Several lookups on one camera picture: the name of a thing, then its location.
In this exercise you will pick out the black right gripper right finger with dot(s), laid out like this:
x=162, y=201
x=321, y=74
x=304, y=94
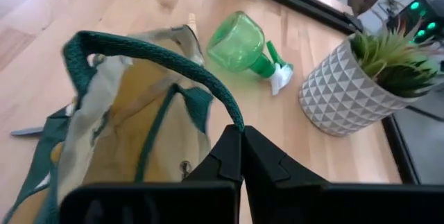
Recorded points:
x=295, y=199

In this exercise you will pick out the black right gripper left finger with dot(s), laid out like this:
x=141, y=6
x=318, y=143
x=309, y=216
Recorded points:
x=208, y=199

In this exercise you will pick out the beige green gardening tote bag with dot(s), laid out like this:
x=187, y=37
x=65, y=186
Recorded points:
x=132, y=113

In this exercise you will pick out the green plastic spray bottle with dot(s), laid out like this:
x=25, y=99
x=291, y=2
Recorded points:
x=237, y=43

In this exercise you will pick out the white grey patterned plant pot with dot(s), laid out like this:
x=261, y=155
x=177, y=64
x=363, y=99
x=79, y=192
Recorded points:
x=340, y=92

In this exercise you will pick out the black computer with green lights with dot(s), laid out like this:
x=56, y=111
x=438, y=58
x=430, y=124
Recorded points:
x=421, y=19

